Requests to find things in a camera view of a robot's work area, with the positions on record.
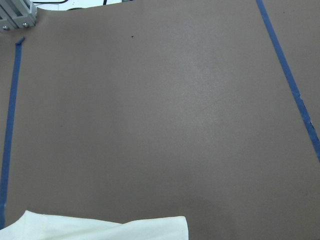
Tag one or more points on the cream long-sleeve cat T-shirt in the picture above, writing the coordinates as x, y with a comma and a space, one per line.
35, 226

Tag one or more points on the aluminium frame post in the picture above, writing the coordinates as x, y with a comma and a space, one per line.
17, 14

